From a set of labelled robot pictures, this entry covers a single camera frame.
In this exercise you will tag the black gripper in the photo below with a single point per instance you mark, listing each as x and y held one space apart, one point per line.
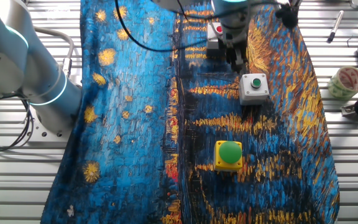
236 46

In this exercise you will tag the white box red button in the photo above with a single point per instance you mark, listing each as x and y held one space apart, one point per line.
212 40

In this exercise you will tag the white box green button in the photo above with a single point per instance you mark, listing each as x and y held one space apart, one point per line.
253 90

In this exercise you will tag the yellow box green mushroom button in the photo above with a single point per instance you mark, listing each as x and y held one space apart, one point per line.
228 154

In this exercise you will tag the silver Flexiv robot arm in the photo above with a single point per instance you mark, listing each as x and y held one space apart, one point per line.
2 53

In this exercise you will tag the black white marker pen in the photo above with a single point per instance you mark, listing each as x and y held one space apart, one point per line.
335 26

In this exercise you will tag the clear tape roll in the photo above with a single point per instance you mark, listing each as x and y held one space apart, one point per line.
345 82

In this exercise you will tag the starry night painting cloth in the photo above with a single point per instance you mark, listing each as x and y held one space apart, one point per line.
135 124

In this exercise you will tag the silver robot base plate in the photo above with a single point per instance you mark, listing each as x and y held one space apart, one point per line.
47 137

